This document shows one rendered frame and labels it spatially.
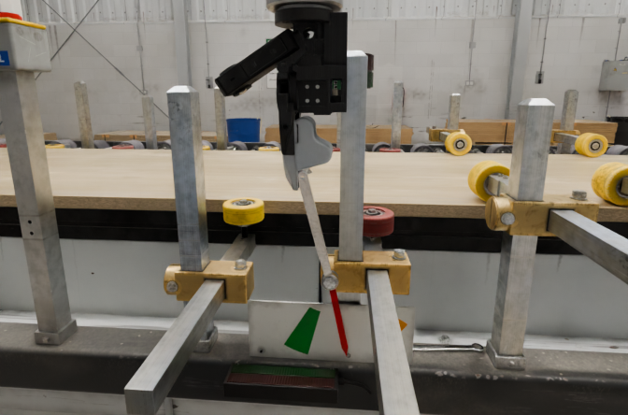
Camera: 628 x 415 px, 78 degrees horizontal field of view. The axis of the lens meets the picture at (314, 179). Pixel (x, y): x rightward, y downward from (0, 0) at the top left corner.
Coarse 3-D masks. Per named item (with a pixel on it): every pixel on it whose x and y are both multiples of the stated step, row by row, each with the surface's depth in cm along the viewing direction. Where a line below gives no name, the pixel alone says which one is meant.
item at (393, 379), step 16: (368, 240) 70; (368, 272) 57; (384, 272) 57; (368, 288) 54; (384, 288) 53; (368, 304) 53; (384, 304) 49; (384, 320) 45; (384, 336) 42; (400, 336) 42; (384, 352) 40; (400, 352) 40; (384, 368) 37; (400, 368) 37; (384, 384) 35; (400, 384) 35; (384, 400) 34; (400, 400) 34; (416, 400) 34
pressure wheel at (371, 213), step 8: (368, 208) 73; (376, 208) 73; (384, 208) 73; (368, 216) 68; (376, 216) 68; (384, 216) 68; (392, 216) 69; (368, 224) 68; (376, 224) 67; (384, 224) 68; (392, 224) 70; (368, 232) 68; (376, 232) 68; (384, 232) 68
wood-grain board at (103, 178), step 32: (0, 160) 128; (64, 160) 128; (96, 160) 128; (128, 160) 128; (160, 160) 128; (224, 160) 128; (256, 160) 128; (384, 160) 128; (416, 160) 128; (448, 160) 128; (480, 160) 128; (576, 160) 128; (608, 160) 128; (0, 192) 88; (64, 192) 88; (96, 192) 88; (128, 192) 88; (160, 192) 88; (224, 192) 88; (256, 192) 88; (288, 192) 88; (320, 192) 88; (384, 192) 88; (416, 192) 88; (448, 192) 88; (544, 192) 88
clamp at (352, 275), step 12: (336, 252) 62; (372, 252) 62; (384, 252) 62; (336, 264) 59; (348, 264) 58; (360, 264) 58; (372, 264) 58; (384, 264) 58; (396, 264) 58; (408, 264) 58; (348, 276) 59; (360, 276) 59; (396, 276) 58; (408, 276) 58; (336, 288) 59; (348, 288) 59; (360, 288) 59; (396, 288) 59; (408, 288) 58
